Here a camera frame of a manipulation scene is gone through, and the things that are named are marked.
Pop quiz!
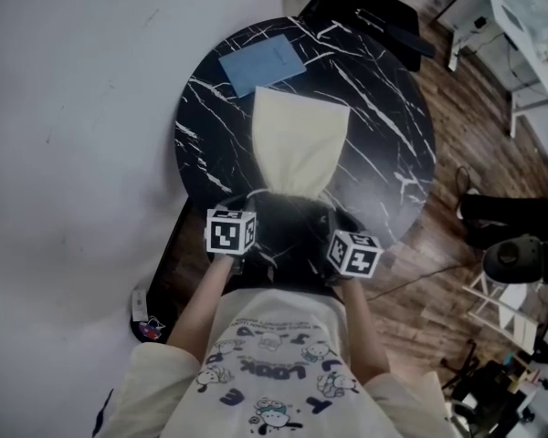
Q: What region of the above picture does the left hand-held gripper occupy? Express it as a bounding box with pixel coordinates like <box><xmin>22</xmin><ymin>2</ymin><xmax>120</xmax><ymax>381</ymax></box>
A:
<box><xmin>204</xmin><ymin>205</ymin><xmax>260</xmax><ymax>276</ymax></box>

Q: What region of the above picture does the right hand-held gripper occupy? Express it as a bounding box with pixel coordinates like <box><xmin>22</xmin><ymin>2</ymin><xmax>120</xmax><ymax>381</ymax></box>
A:
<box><xmin>324</xmin><ymin>229</ymin><xmax>385</xmax><ymax>287</ymax></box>

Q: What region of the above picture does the cream drawstring cloth bag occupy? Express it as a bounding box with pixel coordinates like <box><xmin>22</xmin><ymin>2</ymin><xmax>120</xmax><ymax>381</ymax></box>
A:
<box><xmin>246</xmin><ymin>86</ymin><xmax>352</xmax><ymax>200</ymax></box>

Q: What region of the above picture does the person's left forearm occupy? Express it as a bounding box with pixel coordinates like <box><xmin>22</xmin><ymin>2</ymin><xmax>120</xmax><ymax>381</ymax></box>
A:
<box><xmin>167</xmin><ymin>253</ymin><xmax>232</xmax><ymax>360</ymax></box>

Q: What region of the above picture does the person's right forearm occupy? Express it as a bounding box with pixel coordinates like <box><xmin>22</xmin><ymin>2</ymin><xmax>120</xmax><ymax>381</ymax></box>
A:
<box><xmin>342</xmin><ymin>278</ymin><xmax>392</xmax><ymax>387</ymax></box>

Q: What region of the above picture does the person in white shirt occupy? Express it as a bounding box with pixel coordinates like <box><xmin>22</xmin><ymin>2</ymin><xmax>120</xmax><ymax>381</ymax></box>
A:
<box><xmin>93</xmin><ymin>287</ymin><xmax>462</xmax><ymax>438</ymax></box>

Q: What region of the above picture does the black round device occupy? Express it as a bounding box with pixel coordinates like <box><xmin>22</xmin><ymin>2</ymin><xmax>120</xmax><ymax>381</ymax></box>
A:
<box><xmin>482</xmin><ymin>235</ymin><xmax>543</xmax><ymax>285</ymax></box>

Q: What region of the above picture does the white folding rack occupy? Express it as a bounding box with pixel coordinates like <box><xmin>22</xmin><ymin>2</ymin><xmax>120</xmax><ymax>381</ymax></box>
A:
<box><xmin>461</xmin><ymin>265</ymin><xmax>548</xmax><ymax>355</ymax></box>

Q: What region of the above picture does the blue notebook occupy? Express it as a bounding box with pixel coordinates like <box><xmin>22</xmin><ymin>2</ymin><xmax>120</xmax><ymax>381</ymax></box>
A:
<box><xmin>217</xmin><ymin>33</ymin><xmax>308</xmax><ymax>99</ymax></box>

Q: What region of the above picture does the black wheeled stand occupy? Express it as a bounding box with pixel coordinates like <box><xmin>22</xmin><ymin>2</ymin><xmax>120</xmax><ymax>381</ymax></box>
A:
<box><xmin>440</xmin><ymin>338</ymin><xmax>544</xmax><ymax>428</ymax></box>

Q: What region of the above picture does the black office chair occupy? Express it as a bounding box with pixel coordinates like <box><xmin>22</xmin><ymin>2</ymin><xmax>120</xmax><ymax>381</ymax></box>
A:
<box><xmin>296</xmin><ymin>0</ymin><xmax>437</xmax><ymax>73</ymax></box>

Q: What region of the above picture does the white desk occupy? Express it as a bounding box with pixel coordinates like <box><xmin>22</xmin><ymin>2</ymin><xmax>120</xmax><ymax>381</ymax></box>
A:
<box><xmin>436</xmin><ymin>0</ymin><xmax>548</xmax><ymax>139</ymax></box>

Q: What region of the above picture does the black floor cable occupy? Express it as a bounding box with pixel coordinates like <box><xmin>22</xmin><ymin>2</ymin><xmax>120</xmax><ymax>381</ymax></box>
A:
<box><xmin>369</xmin><ymin>262</ymin><xmax>485</xmax><ymax>301</ymax></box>

